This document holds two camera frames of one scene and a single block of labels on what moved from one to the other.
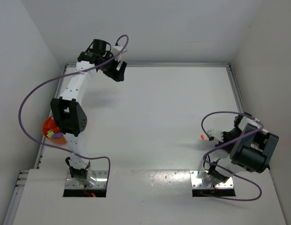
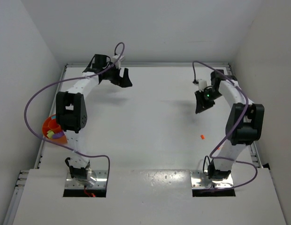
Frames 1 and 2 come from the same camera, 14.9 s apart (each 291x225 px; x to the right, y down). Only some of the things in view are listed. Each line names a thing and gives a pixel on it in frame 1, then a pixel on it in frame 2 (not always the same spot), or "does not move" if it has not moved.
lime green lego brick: [50, 134] does not move
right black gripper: [225, 137] -> [202, 100]
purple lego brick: [57, 135] does not move
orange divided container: [49, 123] does not move
